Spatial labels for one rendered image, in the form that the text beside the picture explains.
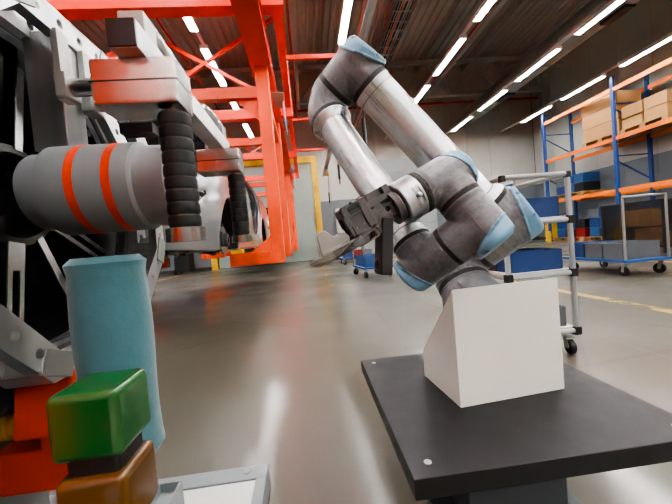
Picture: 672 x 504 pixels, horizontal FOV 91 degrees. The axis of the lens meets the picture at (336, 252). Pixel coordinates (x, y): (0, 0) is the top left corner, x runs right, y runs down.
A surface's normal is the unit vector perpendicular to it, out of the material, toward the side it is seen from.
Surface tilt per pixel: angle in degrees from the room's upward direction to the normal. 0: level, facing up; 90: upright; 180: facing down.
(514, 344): 90
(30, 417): 80
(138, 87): 90
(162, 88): 90
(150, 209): 131
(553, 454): 0
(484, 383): 90
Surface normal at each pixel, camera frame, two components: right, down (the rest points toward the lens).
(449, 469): -0.09, -1.00
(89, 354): -0.01, 0.07
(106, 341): 0.41, -0.01
